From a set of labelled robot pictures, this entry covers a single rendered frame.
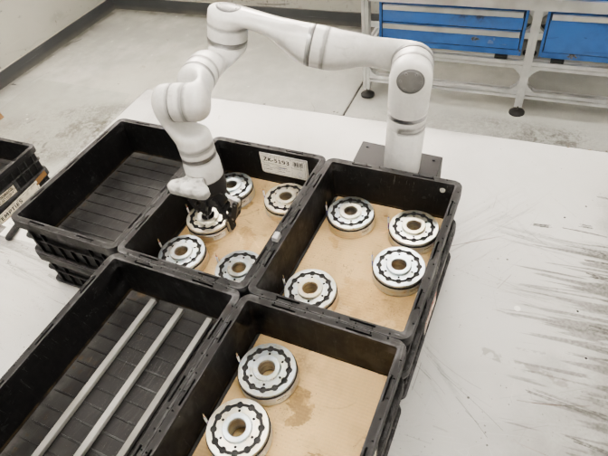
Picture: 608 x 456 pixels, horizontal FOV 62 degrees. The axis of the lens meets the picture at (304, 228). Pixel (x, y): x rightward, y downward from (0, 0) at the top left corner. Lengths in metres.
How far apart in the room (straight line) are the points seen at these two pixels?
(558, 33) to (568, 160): 1.31
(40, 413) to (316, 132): 1.08
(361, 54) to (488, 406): 0.76
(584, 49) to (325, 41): 1.87
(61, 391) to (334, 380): 0.49
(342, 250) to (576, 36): 1.98
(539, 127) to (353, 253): 2.00
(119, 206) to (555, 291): 1.03
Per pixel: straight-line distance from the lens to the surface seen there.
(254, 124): 1.72
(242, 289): 0.93
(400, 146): 1.26
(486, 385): 1.08
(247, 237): 1.15
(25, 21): 4.40
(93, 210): 1.37
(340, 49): 1.16
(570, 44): 2.84
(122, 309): 1.11
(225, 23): 1.19
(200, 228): 1.16
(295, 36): 1.17
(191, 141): 0.99
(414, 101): 1.18
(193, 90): 0.94
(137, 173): 1.43
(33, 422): 1.06
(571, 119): 3.04
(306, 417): 0.89
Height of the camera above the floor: 1.64
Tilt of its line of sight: 45 degrees down
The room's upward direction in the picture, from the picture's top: 9 degrees counter-clockwise
